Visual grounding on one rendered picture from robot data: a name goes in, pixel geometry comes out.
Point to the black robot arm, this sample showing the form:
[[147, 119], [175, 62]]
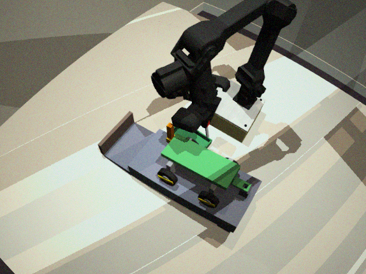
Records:
[[205, 39]]

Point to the small green trolley with black wheels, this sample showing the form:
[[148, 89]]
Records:
[[214, 168]]

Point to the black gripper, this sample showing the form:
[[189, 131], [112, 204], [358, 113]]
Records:
[[204, 104]]

